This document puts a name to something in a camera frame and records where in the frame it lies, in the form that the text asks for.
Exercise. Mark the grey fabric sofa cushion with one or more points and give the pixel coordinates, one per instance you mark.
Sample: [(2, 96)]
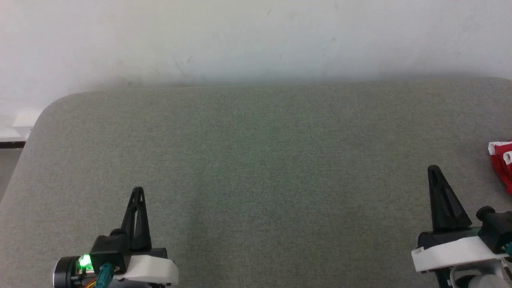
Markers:
[(280, 180)]

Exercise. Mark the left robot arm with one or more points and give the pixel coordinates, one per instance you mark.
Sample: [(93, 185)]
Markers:
[(66, 272)]

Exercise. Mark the dark baseboard strip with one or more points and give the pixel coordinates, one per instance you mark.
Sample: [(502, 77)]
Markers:
[(12, 144)]

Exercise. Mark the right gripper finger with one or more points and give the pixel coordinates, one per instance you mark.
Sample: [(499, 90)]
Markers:
[(448, 204)]

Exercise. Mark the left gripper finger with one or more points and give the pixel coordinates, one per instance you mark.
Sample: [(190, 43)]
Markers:
[(144, 232), (130, 220)]

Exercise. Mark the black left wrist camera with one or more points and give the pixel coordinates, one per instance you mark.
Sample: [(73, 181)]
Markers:
[(110, 252)]

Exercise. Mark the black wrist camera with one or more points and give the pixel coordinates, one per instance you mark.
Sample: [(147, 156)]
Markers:
[(110, 252), (496, 232)]

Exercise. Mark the red towel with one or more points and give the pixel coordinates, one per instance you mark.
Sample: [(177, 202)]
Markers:
[(503, 164)]

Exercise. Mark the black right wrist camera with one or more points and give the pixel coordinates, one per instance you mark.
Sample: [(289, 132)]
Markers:
[(496, 232)]

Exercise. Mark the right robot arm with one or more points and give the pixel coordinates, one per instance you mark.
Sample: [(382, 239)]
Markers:
[(480, 278)]

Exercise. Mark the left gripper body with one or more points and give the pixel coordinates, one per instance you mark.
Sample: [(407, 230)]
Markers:
[(154, 270)]

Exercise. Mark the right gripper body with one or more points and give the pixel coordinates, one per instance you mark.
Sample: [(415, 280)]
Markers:
[(452, 252)]

